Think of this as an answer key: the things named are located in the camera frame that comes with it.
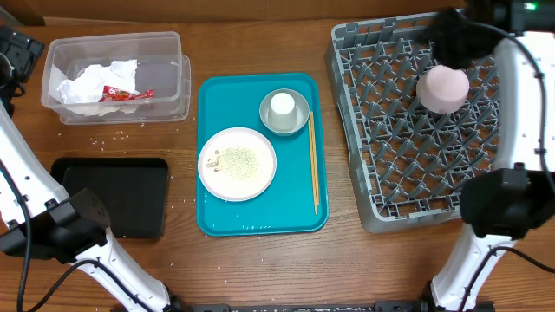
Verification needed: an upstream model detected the small pink bowl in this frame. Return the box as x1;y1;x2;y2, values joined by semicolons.
416;65;470;114

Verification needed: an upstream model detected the white napkin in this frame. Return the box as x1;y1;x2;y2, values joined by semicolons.
56;59;139;116

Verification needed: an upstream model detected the red sauce packet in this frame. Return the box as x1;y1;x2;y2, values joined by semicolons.
99;86;154;102

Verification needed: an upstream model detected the gray dishwasher rack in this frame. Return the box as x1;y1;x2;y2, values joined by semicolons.
326;14;500;233

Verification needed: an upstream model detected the wooden chopstick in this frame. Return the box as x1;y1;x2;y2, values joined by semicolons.
307;116;318;216
310;111;319;208

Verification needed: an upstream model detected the gray bowl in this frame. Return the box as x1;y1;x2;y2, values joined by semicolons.
259;88;310;136

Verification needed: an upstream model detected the white paper cup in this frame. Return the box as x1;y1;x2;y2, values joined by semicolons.
268;92;297;131

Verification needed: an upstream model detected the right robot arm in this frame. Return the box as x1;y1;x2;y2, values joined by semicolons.
408;1;554;311

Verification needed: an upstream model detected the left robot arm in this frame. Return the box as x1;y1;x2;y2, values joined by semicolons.
1;26;190;311

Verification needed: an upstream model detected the clear plastic waste bin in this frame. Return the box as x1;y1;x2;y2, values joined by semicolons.
41;31;192;125

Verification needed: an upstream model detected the black rectangular tray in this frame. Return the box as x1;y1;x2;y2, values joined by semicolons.
50;158;170;239

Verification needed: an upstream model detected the teal serving tray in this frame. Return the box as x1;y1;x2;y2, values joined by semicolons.
196;73;330;237

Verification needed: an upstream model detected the large white plate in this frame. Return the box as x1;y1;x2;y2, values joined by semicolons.
198;127;277;202

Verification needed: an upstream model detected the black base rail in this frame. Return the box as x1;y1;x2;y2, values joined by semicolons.
186;300;495;312

